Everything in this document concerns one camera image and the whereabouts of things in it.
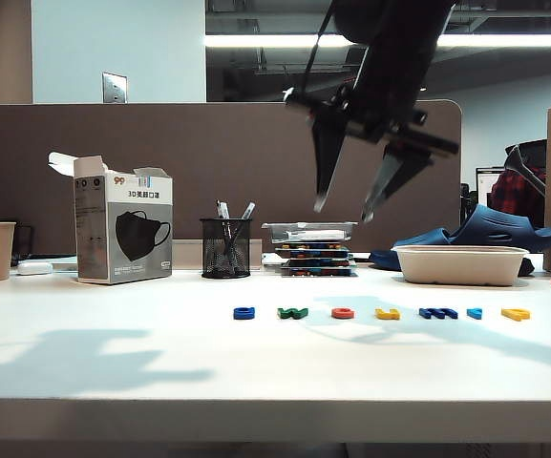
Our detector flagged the navy blue foam slipper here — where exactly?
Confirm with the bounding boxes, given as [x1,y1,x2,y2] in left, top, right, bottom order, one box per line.
[447,203,551,254]
[369,228,454,272]

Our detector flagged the computer monitor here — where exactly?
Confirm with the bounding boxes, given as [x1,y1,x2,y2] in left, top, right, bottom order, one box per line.
[476,166,506,205]

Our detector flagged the metal wall switch plate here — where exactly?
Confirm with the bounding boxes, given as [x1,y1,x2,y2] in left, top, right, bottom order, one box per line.
[101,72,128,104]

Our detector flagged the dark blue letter m magnet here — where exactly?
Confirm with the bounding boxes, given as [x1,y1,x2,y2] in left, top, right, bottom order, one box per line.
[417,307,459,321]

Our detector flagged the clear plastic blister tray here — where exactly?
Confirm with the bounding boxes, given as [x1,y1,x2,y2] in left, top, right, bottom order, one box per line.
[261,220,359,245]

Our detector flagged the black office chair back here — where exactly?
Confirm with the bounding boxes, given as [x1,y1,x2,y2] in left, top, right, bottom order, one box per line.
[504,139,548,196]

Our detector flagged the grey face mask box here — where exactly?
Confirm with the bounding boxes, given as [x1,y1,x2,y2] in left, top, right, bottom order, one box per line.
[48,151,174,286]

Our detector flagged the brown desk partition panel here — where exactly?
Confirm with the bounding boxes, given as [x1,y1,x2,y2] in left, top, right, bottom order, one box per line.
[0,99,463,259]

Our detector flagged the beige pulp food tray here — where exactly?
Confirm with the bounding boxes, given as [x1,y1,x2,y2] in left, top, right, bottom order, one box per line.
[391,245,530,287]

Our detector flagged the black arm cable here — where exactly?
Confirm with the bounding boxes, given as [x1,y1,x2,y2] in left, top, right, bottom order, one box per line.
[301,0,338,96]

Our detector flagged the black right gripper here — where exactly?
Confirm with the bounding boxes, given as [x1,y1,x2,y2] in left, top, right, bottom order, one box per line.
[283,46,461,224]

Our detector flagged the black mesh pen holder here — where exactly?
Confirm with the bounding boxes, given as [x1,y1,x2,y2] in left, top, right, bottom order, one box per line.
[199,218,252,281]

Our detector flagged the letter magnet pack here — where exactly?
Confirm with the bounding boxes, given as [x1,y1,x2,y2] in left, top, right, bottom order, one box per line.
[280,257,355,269]
[274,243,352,255]
[280,267,359,279]

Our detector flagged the white ceiling light strip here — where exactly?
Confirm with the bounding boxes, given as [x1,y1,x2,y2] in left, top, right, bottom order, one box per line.
[203,33,551,49]

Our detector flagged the white earbuds case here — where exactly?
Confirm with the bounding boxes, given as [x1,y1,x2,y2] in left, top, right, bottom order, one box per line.
[16,260,54,277]

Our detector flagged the red plaid jacket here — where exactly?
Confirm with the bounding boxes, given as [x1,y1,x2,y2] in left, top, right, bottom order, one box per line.
[490,165,547,228]

